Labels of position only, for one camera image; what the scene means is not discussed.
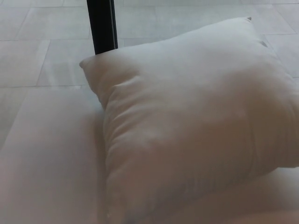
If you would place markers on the white square pillow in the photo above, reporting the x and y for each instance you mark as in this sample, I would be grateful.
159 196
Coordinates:
187 121

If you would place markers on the black metal post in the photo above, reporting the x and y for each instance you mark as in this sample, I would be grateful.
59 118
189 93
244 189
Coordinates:
101 25

